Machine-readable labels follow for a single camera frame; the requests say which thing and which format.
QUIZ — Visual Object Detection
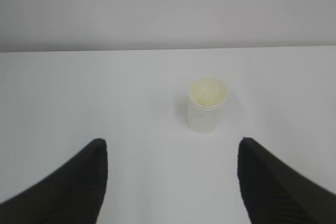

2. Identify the white paper cup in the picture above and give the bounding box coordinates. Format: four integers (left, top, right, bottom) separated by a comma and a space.
187, 76, 228, 133

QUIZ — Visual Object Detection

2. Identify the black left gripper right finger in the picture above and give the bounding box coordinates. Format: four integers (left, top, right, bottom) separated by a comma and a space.
237, 137, 335, 223

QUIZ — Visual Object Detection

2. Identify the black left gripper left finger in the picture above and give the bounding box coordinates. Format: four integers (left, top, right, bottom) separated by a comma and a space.
1, 138, 108, 223

